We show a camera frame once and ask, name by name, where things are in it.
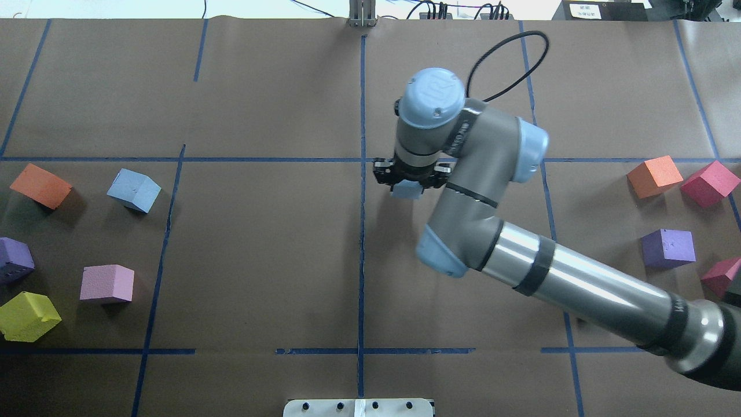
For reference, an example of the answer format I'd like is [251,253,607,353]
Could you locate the orange foam block right side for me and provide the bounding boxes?
[627,155,684,199]

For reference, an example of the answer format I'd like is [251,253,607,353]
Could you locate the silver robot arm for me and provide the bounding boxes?
[373,68,740,391]

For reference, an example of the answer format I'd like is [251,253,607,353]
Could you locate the purple foam block left side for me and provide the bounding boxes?
[1,237,35,285]

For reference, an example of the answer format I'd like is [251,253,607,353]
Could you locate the black power box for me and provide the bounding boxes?
[551,1,648,21]

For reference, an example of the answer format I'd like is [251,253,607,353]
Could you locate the red foam block front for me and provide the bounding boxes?
[680,161,740,208]

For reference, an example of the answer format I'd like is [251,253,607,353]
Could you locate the purple foam block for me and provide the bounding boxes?
[640,229,696,269]
[1,237,35,285]

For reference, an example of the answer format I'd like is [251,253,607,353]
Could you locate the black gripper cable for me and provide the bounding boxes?
[466,31,550,103]

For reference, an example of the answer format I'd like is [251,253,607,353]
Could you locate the red foam block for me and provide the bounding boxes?
[700,257,740,298]
[680,161,740,208]

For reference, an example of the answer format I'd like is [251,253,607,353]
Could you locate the yellow foam block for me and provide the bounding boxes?
[1,291,63,342]

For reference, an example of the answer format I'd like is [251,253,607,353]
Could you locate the red foam block rear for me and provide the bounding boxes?
[700,257,740,298]

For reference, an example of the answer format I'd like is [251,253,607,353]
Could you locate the blue foam block left side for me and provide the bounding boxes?
[107,169,162,214]

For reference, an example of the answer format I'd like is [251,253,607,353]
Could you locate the purple foam block right side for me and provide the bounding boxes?
[640,229,696,269]

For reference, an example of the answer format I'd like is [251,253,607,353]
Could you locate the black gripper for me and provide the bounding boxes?
[373,150,453,188]

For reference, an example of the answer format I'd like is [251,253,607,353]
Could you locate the aluminium frame post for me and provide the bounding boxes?
[347,0,377,27]

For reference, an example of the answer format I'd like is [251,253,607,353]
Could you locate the light blue foam block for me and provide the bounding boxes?
[391,180,424,200]

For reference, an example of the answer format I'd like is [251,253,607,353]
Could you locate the orange foam block left side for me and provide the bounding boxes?
[10,163,72,210]

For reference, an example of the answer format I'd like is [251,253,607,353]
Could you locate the pink foam block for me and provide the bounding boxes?
[79,264,135,304]

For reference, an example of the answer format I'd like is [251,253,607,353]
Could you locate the orange foam block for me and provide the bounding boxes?
[10,163,72,210]
[627,155,684,199]

